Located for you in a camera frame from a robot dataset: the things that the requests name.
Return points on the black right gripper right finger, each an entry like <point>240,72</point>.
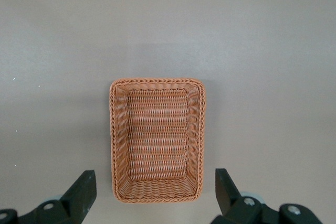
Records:
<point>228,203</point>

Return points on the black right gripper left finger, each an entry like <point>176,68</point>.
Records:
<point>78,197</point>

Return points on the table cover cloth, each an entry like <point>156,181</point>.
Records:
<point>52,51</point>

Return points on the brown wicker basket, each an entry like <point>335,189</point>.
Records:
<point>157,129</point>

